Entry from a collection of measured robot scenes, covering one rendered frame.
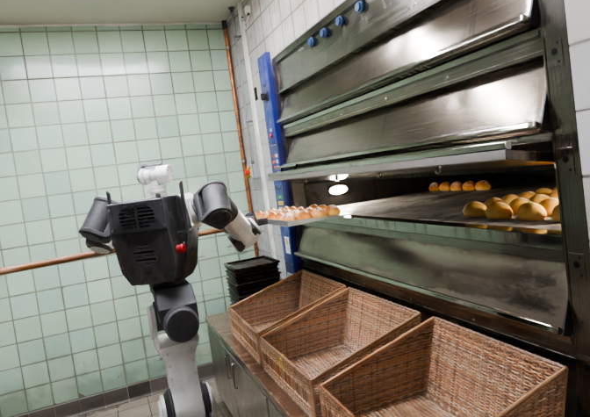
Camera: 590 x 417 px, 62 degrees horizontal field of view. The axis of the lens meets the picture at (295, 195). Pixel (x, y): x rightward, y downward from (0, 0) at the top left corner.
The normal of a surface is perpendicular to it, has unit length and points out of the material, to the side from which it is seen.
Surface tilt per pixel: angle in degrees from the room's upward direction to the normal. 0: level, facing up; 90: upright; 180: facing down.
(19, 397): 90
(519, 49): 90
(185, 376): 81
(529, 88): 70
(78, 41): 90
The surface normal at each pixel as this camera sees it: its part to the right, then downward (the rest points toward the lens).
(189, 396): 0.29, -0.39
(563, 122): -0.92, 0.14
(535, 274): -0.91, -0.21
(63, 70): 0.37, 0.00
